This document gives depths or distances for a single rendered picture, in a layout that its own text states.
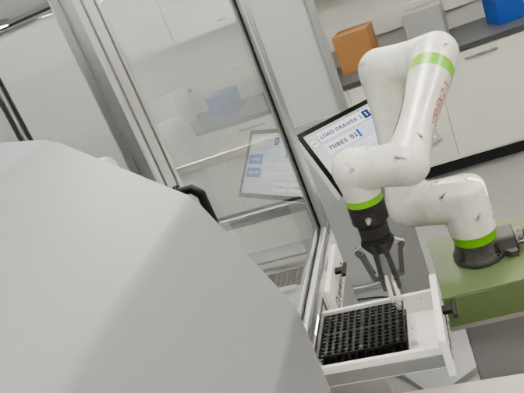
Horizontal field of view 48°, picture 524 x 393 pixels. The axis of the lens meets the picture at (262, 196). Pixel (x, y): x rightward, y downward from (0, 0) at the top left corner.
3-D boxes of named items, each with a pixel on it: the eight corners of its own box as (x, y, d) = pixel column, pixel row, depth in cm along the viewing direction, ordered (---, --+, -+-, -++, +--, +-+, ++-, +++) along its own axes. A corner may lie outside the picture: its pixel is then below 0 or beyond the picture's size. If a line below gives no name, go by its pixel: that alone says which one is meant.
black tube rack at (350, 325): (408, 319, 161) (402, 299, 159) (412, 362, 145) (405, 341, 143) (331, 334, 168) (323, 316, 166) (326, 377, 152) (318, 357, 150)
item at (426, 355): (437, 306, 162) (432, 287, 160) (447, 368, 139) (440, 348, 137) (301, 333, 174) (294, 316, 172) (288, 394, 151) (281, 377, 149)
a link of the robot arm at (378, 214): (382, 187, 149) (346, 196, 151) (384, 207, 138) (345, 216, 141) (388, 208, 151) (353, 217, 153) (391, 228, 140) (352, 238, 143)
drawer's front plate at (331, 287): (345, 270, 201) (335, 242, 197) (341, 321, 175) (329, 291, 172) (341, 271, 202) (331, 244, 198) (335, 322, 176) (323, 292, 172)
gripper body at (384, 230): (354, 231, 145) (365, 263, 148) (388, 223, 142) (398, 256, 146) (354, 218, 151) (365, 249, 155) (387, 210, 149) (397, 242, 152)
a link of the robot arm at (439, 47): (423, 65, 172) (408, 30, 165) (467, 53, 164) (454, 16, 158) (412, 104, 161) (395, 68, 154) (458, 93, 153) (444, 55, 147)
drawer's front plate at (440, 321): (444, 305, 164) (434, 272, 160) (457, 377, 138) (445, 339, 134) (438, 306, 164) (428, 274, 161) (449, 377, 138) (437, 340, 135)
